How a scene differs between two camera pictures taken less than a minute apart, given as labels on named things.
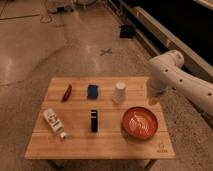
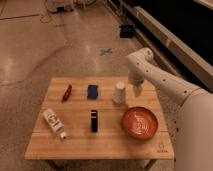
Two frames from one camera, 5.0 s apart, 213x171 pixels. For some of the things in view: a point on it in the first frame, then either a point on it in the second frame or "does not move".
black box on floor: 126,31 does not move
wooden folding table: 98,118 does not move
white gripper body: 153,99 → 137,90
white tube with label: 55,122 does not move
